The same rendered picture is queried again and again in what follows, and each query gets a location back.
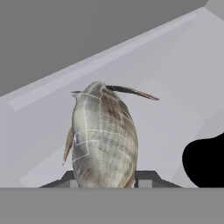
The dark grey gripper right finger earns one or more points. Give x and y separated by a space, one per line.
148 179

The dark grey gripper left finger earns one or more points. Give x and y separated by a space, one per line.
65 180

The grey brown fish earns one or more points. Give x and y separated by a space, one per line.
105 140

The pale grey fridge shelf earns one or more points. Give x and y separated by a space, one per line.
163 87

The black rounded object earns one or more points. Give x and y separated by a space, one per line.
205 163

